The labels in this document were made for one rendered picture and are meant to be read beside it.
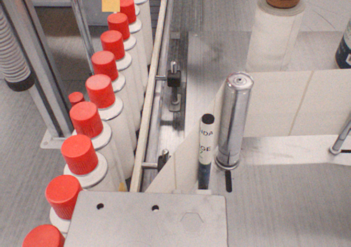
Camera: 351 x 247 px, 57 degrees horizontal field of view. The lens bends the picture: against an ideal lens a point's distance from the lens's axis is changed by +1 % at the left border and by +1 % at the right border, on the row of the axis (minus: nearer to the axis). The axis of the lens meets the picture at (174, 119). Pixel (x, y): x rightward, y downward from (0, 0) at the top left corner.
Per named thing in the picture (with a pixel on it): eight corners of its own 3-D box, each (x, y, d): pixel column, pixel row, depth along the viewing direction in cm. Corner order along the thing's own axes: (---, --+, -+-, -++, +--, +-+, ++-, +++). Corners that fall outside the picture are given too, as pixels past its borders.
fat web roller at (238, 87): (241, 170, 56) (259, 91, 42) (214, 169, 56) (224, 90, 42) (238, 149, 59) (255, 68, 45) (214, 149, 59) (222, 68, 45)
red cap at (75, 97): (71, 104, 75) (67, 93, 73) (85, 100, 76) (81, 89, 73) (72, 113, 73) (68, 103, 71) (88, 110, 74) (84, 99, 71)
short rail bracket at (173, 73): (181, 107, 73) (180, 66, 64) (168, 107, 74) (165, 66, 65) (181, 97, 75) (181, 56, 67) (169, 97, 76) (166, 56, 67)
